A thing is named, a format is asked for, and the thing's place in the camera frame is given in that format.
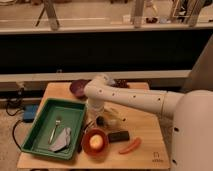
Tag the grey folded cloth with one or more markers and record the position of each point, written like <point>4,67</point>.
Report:
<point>62,141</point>

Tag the orange bowl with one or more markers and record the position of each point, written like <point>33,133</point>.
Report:
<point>85,142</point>

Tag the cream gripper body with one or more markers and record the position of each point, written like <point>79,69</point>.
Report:
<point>94,108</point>

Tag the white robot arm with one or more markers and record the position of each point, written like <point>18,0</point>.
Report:
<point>192,113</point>

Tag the orange carrot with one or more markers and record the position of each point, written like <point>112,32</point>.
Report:
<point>132,146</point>

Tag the green plastic tray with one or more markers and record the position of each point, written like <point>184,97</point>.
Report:
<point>56,130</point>

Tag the yellow apple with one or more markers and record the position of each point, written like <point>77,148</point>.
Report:
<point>96,142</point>

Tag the purple bowl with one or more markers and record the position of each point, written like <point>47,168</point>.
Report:
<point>77,88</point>

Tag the metal fork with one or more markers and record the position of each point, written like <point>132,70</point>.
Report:
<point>57,123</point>

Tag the dark grape bunch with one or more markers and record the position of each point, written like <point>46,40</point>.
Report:
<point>121,83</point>

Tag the blue power box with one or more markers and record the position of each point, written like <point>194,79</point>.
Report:
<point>29,113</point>

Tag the yellow banana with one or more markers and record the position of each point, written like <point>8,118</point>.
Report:
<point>113,114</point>

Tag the black handled brush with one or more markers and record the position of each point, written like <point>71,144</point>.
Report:
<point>99,121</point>

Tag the blue sponge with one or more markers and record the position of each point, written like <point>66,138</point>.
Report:
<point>111,82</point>

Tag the black rectangular block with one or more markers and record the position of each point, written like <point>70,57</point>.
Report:
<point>118,136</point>

